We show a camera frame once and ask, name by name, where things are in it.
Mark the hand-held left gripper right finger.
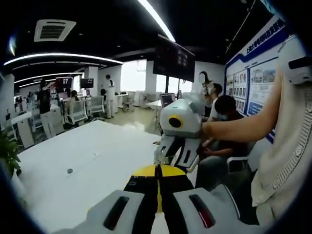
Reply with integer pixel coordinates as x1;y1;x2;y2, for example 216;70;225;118
159;164;247;234

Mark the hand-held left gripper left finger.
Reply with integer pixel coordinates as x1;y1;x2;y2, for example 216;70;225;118
73;164;161;234

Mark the clear plastic wrap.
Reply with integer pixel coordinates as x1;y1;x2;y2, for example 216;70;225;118
153;150;169;167

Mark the small desk monitor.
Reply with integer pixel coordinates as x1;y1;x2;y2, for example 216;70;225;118
160;93;176;107

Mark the white armchair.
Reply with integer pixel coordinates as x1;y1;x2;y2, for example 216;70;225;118
226;140;257;173

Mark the large black screen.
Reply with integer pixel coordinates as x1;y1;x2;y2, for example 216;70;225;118
153;34;196;83

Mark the white mesh office chair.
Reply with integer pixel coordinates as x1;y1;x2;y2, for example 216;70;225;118
70;99;89;123
88;96;106;115

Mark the cream knitted vest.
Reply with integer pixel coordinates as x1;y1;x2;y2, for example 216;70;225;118
251;36;312;220

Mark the long straight ceiling light strip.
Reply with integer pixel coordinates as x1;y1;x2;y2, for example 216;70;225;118
137;0;176;42

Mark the black display monitor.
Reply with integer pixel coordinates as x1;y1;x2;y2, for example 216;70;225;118
55;77;74;93
80;78;95;89

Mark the white worn chest device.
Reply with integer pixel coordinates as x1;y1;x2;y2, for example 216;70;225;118
288;57;312;85

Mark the green potted plant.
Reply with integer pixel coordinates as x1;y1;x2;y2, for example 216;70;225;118
0;131;22;176

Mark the curved ceiling light strip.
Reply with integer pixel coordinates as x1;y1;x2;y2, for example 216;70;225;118
3;52;124;67

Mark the ceiling air conditioner vent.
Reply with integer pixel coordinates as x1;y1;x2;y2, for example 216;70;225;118
34;19;77;42

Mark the blue wall poster board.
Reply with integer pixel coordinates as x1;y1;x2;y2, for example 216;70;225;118
224;14;287;145

